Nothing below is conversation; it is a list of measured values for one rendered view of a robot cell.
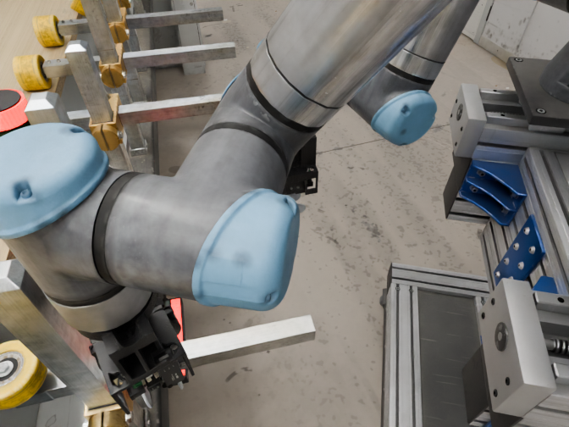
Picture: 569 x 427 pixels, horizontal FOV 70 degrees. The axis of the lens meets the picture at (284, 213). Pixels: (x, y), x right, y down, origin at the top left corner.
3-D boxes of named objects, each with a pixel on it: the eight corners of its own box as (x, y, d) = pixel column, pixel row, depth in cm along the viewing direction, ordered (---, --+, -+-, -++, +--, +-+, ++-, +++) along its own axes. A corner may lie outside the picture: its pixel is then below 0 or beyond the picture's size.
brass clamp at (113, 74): (129, 61, 107) (124, 42, 103) (129, 86, 98) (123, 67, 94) (105, 63, 106) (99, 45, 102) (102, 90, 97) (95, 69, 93)
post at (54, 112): (148, 295, 86) (55, 86, 51) (148, 309, 83) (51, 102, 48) (131, 298, 85) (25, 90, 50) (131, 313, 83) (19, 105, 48)
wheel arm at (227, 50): (234, 52, 108) (233, 39, 106) (236, 58, 106) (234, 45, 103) (34, 74, 100) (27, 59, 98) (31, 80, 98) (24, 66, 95)
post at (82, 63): (151, 222, 105) (86, 36, 70) (151, 232, 103) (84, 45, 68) (138, 224, 105) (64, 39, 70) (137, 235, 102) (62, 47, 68)
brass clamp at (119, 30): (132, 24, 123) (127, 6, 120) (130, 42, 114) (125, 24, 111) (111, 25, 122) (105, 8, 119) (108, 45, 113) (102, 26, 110)
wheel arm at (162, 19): (222, 16, 125) (221, 4, 122) (223, 21, 123) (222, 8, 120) (49, 32, 117) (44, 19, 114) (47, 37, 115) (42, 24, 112)
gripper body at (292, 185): (317, 196, 74) (320, 143, 65) (272, 205, 73) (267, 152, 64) (306, 169, 79) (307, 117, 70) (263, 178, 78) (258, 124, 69)
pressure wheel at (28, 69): (35, 47, 96) (38, 77, 94) (50, 66, 103) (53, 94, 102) (8, 49, 95) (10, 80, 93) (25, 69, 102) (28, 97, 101)
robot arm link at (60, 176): (58, 211, 20) (-86, 185, 21) (122, 320, 28) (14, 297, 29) (132, 122, 25) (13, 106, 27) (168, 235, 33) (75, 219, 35)
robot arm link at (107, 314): (31, 254, 32) (131, 213, 35) (55, 285, 36) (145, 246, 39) (52, 326, 28) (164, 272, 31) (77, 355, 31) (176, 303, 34)
